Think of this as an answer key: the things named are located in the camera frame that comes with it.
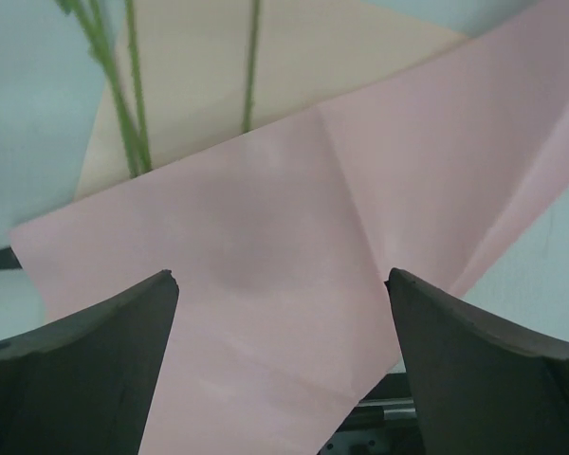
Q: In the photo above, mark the pink wrapping paper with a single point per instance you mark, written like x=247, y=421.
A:
x=281, y=239

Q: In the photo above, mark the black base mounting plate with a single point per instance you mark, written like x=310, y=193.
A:
x=383, y=422

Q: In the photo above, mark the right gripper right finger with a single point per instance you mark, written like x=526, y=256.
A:
x=481, y=384

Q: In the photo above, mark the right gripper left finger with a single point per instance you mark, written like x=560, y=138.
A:
x=84, y=384

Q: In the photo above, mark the pink rose stem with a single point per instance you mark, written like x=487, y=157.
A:
x=253, y=40
x=144, y=151
x=91, y=20

